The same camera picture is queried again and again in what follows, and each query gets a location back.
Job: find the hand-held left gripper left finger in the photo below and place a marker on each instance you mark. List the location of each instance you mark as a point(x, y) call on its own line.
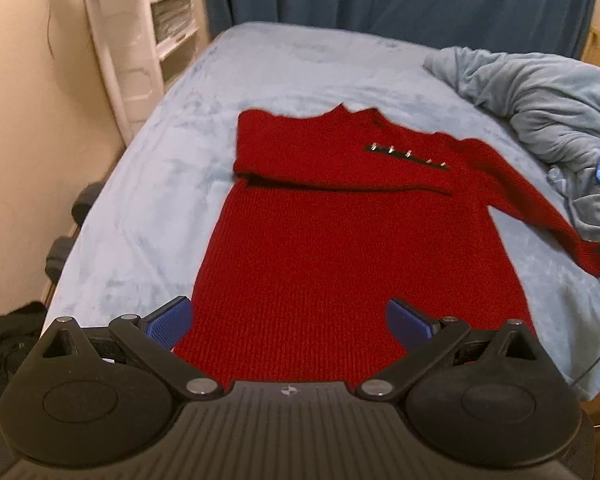
point(167, 324)

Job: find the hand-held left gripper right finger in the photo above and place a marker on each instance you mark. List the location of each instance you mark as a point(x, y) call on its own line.
point(404, 321)

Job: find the red knit sweater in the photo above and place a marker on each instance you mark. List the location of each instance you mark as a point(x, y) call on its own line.
point(305, 260)

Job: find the bed with light blue sheet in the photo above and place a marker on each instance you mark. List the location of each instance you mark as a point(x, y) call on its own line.
point(150, 200)

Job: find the black round object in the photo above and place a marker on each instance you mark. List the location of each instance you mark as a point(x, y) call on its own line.
point(57, 260)
point(84, 204)

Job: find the crumpled light blue blanket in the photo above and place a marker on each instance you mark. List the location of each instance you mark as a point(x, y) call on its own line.
point(545, 105)

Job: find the white plastic drawer unit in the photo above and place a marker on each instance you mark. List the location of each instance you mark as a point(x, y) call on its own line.
point(130, 50)

